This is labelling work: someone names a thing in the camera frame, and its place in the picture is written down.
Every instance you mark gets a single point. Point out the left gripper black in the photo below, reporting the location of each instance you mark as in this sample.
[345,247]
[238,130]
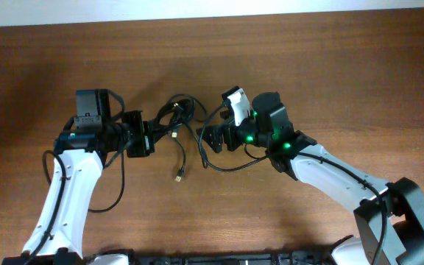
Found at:
[146,137]

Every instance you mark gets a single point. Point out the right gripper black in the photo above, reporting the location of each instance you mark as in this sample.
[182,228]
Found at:
[217,142]

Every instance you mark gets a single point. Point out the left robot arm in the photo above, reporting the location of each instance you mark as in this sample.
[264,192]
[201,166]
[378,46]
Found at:
[89,143]

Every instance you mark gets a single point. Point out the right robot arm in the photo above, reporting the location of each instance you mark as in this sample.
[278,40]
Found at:
[389,215]

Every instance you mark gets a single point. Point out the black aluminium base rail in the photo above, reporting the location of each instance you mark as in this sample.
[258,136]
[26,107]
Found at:
[317,256]

